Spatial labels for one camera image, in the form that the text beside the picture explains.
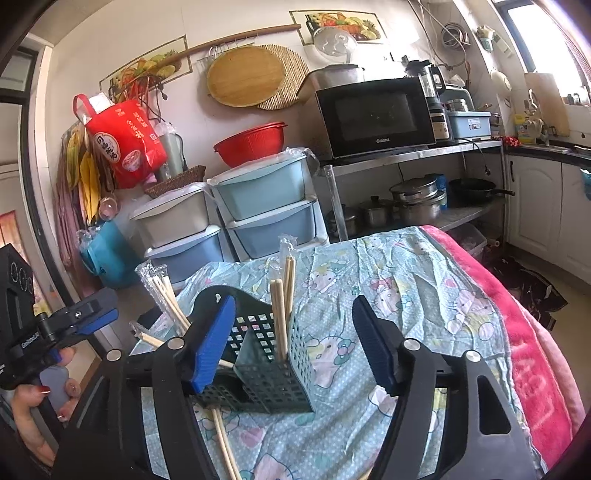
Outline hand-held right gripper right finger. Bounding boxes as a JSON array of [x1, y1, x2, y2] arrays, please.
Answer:
[[353, 295, 539, 480]]

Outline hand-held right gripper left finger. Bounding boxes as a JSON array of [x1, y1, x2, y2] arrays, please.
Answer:
[[51, 295, 236, 480]]

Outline plastic wooden chopsticks pair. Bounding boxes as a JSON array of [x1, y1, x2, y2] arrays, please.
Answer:
[[136, 261, 192, 335], [277, 235, 298, 319], [130, 323, 164, 348], [270, 278, 291, 363], [210, 406, 243, 480]]

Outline green plastic utensil basket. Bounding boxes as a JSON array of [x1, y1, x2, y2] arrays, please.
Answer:
[[191, 285, 319, 414]]

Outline person's left hand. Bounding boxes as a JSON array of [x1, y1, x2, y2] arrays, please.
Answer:
[[10, 346, 83, 464]]

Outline blue plastic bin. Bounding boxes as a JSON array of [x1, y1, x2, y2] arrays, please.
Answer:
[[78, 219, 141, 289]]

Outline cartoon printed blue cloth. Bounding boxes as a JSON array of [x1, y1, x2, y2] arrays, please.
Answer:
[[139, 226, 541, 480]]

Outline lidded steel pot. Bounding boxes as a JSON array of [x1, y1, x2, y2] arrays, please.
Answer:
[[325, 205, 361, 238]]

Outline white plastic drawer unit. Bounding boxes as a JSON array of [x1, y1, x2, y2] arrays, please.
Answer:
[[130, 182, 232, 289]]

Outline small steel pot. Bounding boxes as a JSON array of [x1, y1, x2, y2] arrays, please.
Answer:
[[360, 196, 393, 228]]

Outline yellow hanging bags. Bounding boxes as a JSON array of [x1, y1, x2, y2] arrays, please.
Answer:
[[65, 127, 102, 222]]

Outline clear storage box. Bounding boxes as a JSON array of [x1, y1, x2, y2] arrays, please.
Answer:
[[450, 224, 488, 259]]

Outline stacked steel pots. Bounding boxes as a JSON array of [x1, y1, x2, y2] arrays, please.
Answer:
[[390, 174, 448, 226]]

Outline pink fleece blanket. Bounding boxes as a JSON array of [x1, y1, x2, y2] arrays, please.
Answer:
[[418, 224, 587, 462]]

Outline wicker basket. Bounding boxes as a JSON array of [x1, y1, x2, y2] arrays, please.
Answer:
[[143, 165, 207, 199]]

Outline blue plastic drawer unit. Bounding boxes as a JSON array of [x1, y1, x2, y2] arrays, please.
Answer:
[[208, 148, 331, 261]]

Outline black floor bag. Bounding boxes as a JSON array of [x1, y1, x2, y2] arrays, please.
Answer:
[[487, 256, 568, 330]]

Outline red printed shopping bag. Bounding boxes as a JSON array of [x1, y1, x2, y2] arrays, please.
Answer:
[[73, 93, 169, 189]]

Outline black frying pan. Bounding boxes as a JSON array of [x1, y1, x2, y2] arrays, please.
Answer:
[[449, 178, 515, 206]]

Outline red plastic bowl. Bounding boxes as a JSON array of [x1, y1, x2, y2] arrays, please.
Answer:
[[213, 122, 288, 169]]

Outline metal kitchen shelf rack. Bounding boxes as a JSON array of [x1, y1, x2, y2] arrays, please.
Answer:
[[318, 138, 509, 245]]

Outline white kitchen cabinet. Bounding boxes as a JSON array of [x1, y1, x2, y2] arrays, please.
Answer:
[[503, 150, 591, 264]]

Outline black microwave oven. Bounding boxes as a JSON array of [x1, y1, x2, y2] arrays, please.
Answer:
[[315, 78, 437, 160]]

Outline blue appliance box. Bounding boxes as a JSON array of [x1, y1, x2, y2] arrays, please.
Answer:
[[445, 111, 492, 139]]

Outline round wooden board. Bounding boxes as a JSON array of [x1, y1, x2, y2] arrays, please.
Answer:
[[206, 46, 286, 108]]

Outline black blender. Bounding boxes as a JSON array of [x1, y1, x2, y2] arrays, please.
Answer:
[[404, 55, 446, 139]]

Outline round bamboo mat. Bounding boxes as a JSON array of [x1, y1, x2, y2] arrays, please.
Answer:
[[256, 45, 311, 110]]

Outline metal sink faucet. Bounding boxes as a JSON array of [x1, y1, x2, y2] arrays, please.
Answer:
[[526, 90, 551, 145]]

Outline long wooden pole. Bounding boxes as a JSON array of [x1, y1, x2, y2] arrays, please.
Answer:
[[111, 24, 302, 88]]

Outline vegetable wall poster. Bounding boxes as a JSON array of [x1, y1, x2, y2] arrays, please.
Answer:
[[99, 35, 194, 95]]

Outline fruit wall poster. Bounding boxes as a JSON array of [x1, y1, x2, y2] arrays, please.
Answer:
[[290, 11, 385, 45]]

